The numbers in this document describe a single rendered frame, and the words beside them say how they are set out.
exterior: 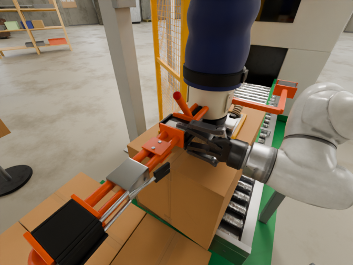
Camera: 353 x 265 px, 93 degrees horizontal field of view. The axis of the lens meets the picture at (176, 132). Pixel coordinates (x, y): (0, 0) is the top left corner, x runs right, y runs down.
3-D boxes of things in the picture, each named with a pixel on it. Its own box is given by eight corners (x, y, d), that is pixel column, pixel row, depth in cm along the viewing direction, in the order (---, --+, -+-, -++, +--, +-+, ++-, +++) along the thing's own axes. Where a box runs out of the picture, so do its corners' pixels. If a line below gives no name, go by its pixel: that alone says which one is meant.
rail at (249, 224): (274, 94, 250) (279, 82, 238) (278, 95, 248) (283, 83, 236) (231, 255, 93) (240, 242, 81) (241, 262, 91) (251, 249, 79)
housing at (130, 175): (130, 169, 43) (127, 156, 40) (151, 180, 40) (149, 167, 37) (108, 189, 38) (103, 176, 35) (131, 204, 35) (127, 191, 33)
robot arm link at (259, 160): (260, 191, 40) (236, 180, 43) (266, 165, 46) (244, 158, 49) (274, 165, 35) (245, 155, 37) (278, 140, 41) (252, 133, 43)
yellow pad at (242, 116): (226, 112, 87) (228, 103, 84) (246, 117, 83) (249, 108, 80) (198, 150, 64) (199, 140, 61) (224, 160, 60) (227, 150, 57)
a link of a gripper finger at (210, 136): (220, 152, 44) (222, 149, 43) (183, 132, 46) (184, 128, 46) (225, 143, 46) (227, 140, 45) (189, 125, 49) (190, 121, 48)
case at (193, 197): (193, 142, 130) (198, 93, 106) (246, 164, 112) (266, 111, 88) (138, 202, 89) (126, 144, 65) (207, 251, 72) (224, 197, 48)
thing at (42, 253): (82, 207, 34) (73, 192, 31) (107, 227, 31) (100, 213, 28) (37, 247, 28) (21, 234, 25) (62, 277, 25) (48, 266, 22)
